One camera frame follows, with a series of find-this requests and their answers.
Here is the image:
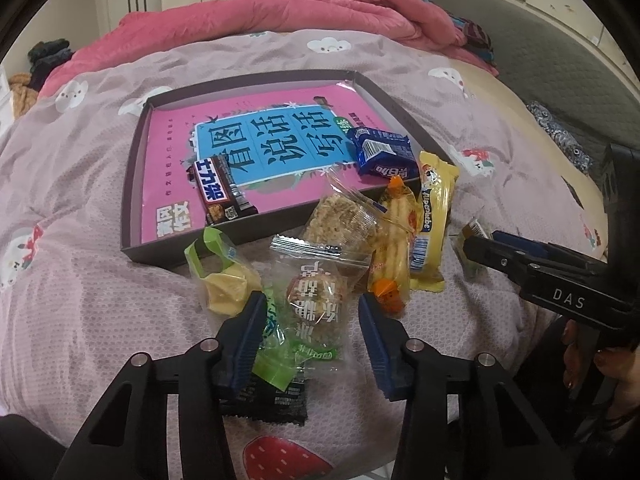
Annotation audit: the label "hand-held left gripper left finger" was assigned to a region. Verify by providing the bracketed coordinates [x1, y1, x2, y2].
[65, 291, 268, 480]

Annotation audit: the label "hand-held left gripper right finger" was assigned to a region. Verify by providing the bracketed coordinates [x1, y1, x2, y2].
[357, 292, 576, 480]

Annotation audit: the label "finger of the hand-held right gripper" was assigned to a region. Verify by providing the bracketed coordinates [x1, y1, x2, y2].
[461, 236, 636, 323]
[491, 230, 608, 275]

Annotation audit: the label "green snack packet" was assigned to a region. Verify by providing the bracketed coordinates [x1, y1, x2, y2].
[250, 285, 308, 391]

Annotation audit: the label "small clear yellow snack packet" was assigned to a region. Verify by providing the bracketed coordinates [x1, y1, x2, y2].
[450, 219, 493, 281]

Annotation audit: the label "clear round rice cake packet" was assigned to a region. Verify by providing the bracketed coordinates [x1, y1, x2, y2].
[270, 235, 373, 361]

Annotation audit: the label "yellow wafer packet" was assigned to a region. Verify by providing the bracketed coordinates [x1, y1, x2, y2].
[409, 151, 460, 292]

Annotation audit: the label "orange rice cracker packet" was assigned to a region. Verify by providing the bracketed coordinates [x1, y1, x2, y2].
[367, 177, 418, 313]

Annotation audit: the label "grey cardboard box tray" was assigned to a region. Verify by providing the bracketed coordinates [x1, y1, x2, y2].
[120, 69, 458, 266]

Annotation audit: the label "clear oat bar packet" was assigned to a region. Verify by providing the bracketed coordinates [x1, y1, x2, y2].
[304, 167, 386, 261]

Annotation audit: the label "person's right forearm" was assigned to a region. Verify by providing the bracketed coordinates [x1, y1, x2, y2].
[545, 390, 640, 480]

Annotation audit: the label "person's right hand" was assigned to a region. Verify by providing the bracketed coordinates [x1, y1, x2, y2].
[560, 317, 640, 411]

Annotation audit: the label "green yellow pastry packet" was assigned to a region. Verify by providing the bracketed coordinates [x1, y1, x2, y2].
[184, 226, 263, 317]

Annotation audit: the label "black snack packet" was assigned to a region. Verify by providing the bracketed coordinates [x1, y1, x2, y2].
[220, 380, 308, 428]

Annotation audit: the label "blue patterned cloth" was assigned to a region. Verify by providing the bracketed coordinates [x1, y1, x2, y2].
[527, 101, 593, 171]

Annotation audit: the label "beige bed sheet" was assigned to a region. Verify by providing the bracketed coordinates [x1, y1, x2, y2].
[430, 55, 608, 261]

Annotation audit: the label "brown chocolate bar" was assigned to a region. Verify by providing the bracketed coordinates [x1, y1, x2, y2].
[189, 155, 259, 226]

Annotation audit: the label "grey quilted headboard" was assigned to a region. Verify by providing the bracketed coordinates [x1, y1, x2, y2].
[425, 0, 640, 171]

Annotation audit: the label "blue cookie packet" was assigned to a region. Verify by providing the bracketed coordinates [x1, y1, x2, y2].
[346, 126, 418, 177]

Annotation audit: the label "pink book with blue panel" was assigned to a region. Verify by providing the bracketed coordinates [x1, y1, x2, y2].
[140, 84, 401, 243]

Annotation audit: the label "dark striped clothes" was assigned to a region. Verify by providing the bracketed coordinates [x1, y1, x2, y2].
[449, 14, 497, 67]

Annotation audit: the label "mauve printed bedsheet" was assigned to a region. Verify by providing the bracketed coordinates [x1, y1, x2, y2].
[0, 30, 608, 480]

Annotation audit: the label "black bulky object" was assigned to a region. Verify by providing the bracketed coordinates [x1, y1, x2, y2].
[0, 412, 66, 480]

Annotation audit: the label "pink quilt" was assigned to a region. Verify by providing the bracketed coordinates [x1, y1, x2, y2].
[37, 0, 468, 98]

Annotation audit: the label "brown knitted cloth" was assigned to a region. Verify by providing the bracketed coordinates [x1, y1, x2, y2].
[7, 72, 51, 121]

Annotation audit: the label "dark clothes pile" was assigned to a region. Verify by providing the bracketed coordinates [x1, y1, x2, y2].
[27, 37, 74, 79]

